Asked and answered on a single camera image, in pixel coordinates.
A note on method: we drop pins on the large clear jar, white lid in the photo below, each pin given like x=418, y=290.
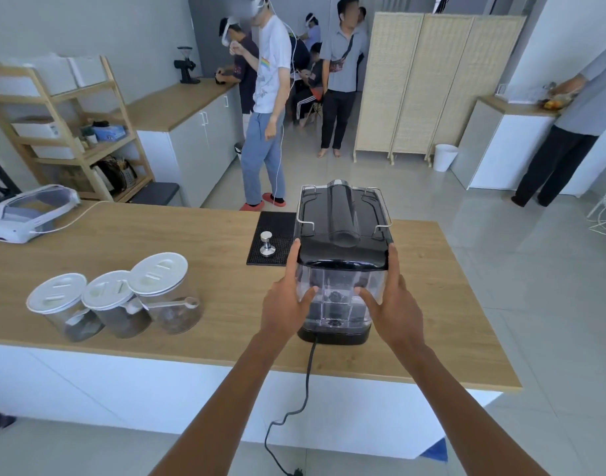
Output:
x=159, y=275

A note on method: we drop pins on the black espresso coffee machine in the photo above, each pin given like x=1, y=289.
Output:
x=340, y=223

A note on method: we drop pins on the large white storage box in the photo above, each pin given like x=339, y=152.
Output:
x=45, y=76

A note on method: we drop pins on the white headset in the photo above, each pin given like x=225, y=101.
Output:
x=30, y=210

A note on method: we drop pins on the wooden shelf rack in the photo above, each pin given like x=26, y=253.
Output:
x=100, y=99

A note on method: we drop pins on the bowl of fruit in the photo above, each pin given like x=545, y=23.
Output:
x=556, y=103

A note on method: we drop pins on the black rubber tamping mat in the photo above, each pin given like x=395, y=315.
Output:
x=278, y=227

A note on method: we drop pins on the blue tissue box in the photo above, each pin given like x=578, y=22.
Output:
x=109, y=132

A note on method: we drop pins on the person's left thumb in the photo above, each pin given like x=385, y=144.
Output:
x=307, y=299

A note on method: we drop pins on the woven folding screen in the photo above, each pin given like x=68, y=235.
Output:
x=432, y=84

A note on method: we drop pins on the black coffee grinder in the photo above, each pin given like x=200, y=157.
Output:
x=186, y=66

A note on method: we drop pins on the person's left hand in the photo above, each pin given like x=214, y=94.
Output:
x=280, y=312

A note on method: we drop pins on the clear jar with white lid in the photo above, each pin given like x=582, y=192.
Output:
x=60, y=299
x=112, y=297

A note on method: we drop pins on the person's right hand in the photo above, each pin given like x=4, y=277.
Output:
x=397, y=319

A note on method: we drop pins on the white waste bin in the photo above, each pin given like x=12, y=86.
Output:
x=444, y=158

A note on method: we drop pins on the person's left forearm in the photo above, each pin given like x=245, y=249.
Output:
x=223, y=406

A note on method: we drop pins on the person's right thumb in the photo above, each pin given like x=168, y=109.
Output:
x=368, y=299

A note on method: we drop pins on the white box with label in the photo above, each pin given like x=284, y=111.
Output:
x=40, y=131

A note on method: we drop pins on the small white storage box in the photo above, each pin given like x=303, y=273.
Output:
x=87, y=70

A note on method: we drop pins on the white cabinet with wooden top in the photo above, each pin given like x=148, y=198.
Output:
x=194, y=128

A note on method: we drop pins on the small white cup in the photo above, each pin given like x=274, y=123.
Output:
x=91, y=138

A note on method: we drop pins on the blue triangular object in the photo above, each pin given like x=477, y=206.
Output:
x=437, y=452

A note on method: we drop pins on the metal coffee tamper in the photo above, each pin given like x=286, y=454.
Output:
x=267, y=245

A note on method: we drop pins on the white plastic measuring scoop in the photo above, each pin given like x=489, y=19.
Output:
x=169, y=305

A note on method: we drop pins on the black cushioned stool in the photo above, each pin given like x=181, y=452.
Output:
x=154, y=193

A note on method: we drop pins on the white sideboard with wooden top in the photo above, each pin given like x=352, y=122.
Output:
x=501, y=143

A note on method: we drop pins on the person's right forearm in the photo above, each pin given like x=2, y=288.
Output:
x=461, y=416

